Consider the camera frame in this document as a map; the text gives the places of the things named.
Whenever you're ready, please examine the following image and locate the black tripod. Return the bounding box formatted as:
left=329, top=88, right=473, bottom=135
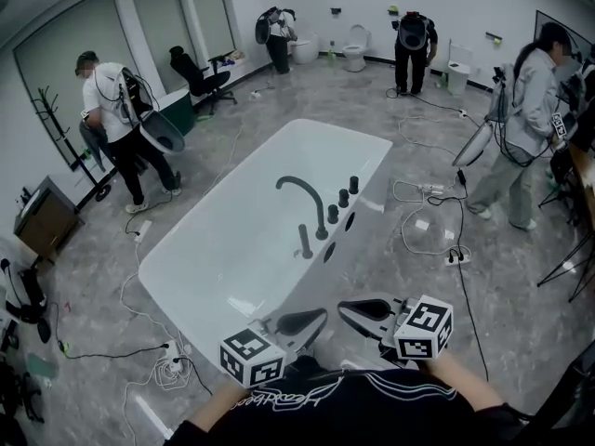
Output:
left=536, top=228, right=595, bottom=304

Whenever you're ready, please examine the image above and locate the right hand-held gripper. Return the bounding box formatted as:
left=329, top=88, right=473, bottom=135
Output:
left=337, top=294, right=455, bottom=366

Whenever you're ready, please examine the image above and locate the person's black printed t-shirt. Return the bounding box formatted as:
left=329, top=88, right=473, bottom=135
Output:
left=175, top=354, right=534, bottom=446

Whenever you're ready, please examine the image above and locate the dark green bathtub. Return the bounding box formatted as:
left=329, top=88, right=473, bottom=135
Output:
left=155, top=88, right=196, bottom=137

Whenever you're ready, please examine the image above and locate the person's right forearm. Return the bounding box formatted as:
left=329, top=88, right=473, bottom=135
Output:
left=430, top=351, right=510, bottom=418

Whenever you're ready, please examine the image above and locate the white bathtub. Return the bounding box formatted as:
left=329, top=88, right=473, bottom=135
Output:
left=138, top=118, right=394, bottom=364

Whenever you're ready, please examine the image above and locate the person's left forearm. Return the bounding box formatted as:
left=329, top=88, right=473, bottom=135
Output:
left=188, top=378, right=255, bottom=436

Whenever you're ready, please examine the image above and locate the black strapped equipment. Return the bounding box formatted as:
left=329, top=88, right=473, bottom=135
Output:
left=0, top=237, right=52, bottom=346

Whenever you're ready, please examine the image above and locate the grey hanging garment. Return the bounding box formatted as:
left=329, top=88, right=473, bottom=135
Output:
left=77, top=117, right=109, bottom=174

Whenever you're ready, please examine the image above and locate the black floor cable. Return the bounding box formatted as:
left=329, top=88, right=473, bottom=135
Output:
left=453, top=260, right=490, bottom=383
left=46, top=302, right=169, bottom=361

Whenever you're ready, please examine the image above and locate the dark wooden cabinet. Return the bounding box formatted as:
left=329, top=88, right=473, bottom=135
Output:
left=13, top=176, right=86, bottom=265

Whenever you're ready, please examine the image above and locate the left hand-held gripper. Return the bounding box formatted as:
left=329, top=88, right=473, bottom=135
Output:
left=218, top=308, right=329, bottom=388

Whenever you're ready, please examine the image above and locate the black office chair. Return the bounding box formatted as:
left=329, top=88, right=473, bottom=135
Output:
left=168, top=46, right=237, bottom=115

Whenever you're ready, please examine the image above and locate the white egg-shaped toilet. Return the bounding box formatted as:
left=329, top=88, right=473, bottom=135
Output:
left=290, top=33, right=321, bottom=66

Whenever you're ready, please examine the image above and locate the dark curved faucet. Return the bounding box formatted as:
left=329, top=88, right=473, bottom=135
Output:
left=275, top=175, right=330, bottom=242

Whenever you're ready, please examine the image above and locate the white square toilet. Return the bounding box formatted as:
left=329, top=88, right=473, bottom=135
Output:
left=446, top=38, right=474, bottom=96

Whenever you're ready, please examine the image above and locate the black coat rack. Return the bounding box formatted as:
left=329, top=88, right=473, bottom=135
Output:
left=31, top=85, right=112, bottom=203

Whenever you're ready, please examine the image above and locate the green foam pad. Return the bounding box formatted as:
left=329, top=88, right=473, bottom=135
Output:
left=25, top=352, right=60, bottom=381

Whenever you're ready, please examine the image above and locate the white floor cable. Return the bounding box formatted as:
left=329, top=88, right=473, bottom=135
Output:
left=400, top=201, right=467, bottom=256
left=118, top=241, right=188, bottom=344

